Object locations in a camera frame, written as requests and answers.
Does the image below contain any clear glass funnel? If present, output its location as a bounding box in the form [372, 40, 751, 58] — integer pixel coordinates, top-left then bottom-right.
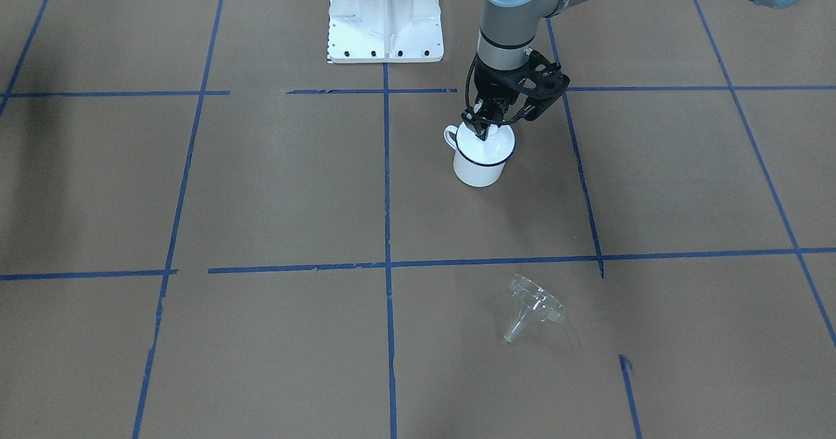
[504, 273, 568, 344]

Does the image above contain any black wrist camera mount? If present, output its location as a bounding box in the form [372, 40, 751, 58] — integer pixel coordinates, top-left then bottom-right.
[511, 50, 570, 122]

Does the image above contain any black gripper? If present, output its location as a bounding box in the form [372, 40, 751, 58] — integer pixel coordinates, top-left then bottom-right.
[462, 60, 526, 141]

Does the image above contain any white enamel mug blue rim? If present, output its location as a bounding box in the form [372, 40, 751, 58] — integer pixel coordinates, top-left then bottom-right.
[443, 125, 511, 187]

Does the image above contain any white ceramic lid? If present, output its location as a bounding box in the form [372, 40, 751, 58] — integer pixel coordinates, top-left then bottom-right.
[456, 122, 516, 167]

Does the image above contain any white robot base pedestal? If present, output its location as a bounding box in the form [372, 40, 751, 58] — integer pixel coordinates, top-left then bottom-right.
[327, 0, 444, 64]

